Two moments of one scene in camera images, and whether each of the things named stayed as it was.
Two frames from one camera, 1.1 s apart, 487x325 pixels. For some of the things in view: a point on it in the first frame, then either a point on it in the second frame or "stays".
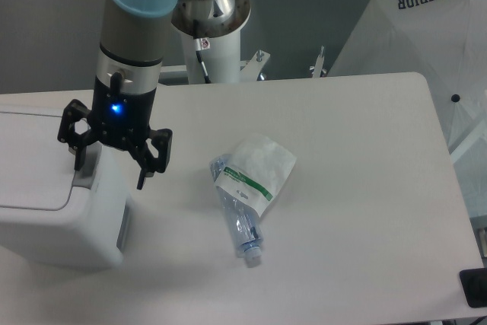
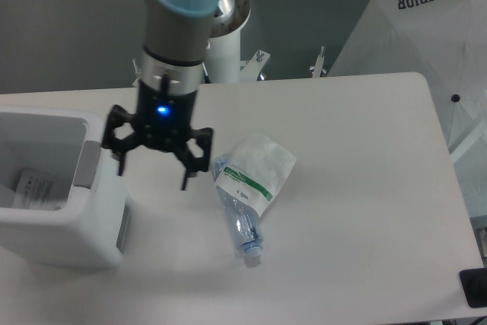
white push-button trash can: [52, 212] stays
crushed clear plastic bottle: [246, 224] stays
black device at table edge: [475, 284] stays
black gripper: [120, 120] to [162, 118]
